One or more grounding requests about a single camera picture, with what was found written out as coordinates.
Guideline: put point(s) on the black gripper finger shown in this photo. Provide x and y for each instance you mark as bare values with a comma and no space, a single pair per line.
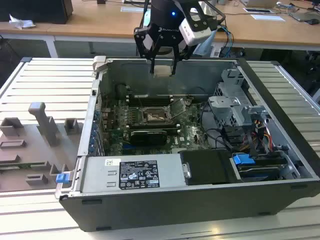
140,42
183,51

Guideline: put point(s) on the silver CPU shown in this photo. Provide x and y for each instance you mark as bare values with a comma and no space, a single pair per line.
162,71

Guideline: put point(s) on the black RAM slot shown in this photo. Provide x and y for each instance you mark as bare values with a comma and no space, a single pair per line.
152,126
152,122
150,97
150,101
150,104

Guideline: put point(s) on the CPU socket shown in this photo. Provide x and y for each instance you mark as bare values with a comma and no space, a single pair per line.
152,117

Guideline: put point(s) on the blue expansion slot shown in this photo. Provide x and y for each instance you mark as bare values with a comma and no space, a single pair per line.
130,146

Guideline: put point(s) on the small white box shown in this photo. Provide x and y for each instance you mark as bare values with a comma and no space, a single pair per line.
216,53

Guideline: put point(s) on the grey plastic case latch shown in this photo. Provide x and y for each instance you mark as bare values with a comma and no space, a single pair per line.
98,63

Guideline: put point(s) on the wooden desk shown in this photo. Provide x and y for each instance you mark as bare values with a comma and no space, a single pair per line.
82,27

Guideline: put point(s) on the metal rear port block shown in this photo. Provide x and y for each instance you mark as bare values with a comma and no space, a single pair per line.
106,111

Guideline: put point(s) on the grey metal disk bay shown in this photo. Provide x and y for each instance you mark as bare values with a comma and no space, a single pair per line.
230,112

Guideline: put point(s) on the green motherboard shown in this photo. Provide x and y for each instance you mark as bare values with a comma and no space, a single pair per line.
190,135

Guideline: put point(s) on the beige cardboard box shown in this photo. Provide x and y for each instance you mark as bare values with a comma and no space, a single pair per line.
260,3

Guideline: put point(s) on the white paper sheet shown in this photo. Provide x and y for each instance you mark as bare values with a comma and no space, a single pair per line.
267,17

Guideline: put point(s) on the black graphics card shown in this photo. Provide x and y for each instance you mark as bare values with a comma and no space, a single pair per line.
150,138

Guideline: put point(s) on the black box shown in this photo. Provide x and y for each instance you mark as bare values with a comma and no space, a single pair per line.
37,11

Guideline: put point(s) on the black plastic shroud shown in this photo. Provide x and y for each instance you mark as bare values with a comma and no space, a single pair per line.
207,165

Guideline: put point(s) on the crumpled white paper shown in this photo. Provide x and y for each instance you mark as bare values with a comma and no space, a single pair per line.
21,22

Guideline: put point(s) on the hard disk in blue carrier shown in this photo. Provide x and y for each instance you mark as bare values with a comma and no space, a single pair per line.
242,160

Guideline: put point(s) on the grey laptop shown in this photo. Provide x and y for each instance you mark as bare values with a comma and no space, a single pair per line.
302,16

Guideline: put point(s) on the black office chair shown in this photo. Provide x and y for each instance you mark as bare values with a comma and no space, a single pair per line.
313,62

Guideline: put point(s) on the grey parts rack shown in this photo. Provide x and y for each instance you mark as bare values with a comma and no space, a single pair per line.
62,147

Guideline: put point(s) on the black computer mouse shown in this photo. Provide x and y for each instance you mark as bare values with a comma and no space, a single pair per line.
312,21

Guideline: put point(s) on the silver power supply unit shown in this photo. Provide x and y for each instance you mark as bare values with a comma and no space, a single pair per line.
100,175

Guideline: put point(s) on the blue plastic latch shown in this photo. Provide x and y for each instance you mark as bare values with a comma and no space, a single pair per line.
62,178

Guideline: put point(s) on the black open PC case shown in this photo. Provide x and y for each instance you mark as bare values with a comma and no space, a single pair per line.
175,210

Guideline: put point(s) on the green RAM stick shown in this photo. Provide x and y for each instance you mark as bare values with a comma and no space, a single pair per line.
22,165

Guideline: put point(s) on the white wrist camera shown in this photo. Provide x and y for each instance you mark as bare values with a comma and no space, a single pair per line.
192,32

